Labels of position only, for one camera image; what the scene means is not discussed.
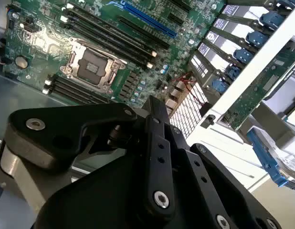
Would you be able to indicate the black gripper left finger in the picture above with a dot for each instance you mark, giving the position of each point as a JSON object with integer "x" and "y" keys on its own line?
{"x": 66, "y": 124}

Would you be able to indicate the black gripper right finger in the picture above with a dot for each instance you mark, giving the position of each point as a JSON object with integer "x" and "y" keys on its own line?
{"x": 209, "y": 176}

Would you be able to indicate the green graphics card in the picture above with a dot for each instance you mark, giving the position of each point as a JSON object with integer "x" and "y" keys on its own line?
{"x": 257, "y": 93}

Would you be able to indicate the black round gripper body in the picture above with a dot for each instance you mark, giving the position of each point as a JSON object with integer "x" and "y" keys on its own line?
{"x": 102, "y": 198}

